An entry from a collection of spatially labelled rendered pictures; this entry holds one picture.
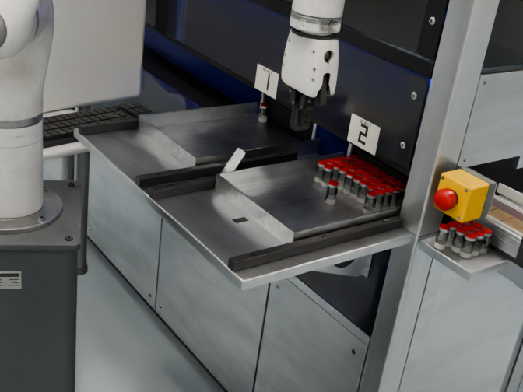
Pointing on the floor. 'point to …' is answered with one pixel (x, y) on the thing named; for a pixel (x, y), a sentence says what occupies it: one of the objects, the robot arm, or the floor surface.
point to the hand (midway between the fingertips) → (300, 117)
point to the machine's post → (428, 185)
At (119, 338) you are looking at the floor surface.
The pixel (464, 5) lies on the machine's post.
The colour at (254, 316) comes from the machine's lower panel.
